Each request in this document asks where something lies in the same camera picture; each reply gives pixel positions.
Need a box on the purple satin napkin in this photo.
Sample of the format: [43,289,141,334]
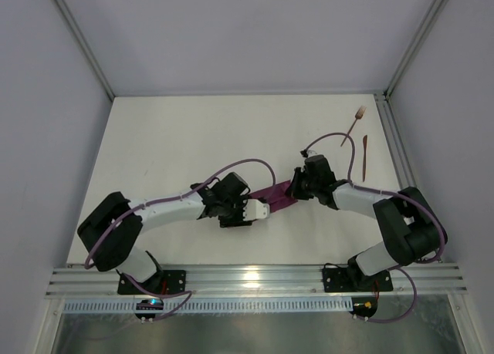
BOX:
[249,180,298,213]

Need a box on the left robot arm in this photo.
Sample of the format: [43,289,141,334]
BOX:
[77,173,259,294]

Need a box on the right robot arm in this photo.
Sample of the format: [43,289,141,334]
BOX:
[286,154,448,288]

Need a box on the left controller board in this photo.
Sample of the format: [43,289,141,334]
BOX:
[134,298,164,321]

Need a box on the controller board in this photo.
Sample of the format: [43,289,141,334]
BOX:
[134,298,164,321]
[350,299,378,319]

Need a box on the right controller board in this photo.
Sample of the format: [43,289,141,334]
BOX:
[350,299,378,319]

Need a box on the right side aluminium rail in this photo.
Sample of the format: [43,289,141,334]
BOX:
[373,92,442,263]

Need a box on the aluminium rail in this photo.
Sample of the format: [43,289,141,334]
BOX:
[46,263,467,298]
[373,92,442,263]

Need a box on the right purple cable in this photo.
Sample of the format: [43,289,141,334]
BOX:
[306,133,448,324]

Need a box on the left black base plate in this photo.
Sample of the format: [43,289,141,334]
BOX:
[117,269,187,295]

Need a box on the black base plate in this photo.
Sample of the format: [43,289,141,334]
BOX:
[117,269,187,295]
[321,263,394,293]

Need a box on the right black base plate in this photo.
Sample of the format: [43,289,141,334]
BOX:
[321,263,394,293]

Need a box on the slotted grey cable duct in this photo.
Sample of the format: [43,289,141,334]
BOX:
[63,296,352,314]

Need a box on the aluminium front rail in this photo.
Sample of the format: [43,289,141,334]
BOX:
[46,263,467,298]

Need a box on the right aluminium frame post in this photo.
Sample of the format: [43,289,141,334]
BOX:
[384,0,449,100]

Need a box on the aluminium frame post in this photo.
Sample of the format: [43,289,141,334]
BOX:
[384,0,449,100]
[51,0,116,102]

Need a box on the left aluminium frame post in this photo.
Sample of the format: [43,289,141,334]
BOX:
[51,0,116,102]

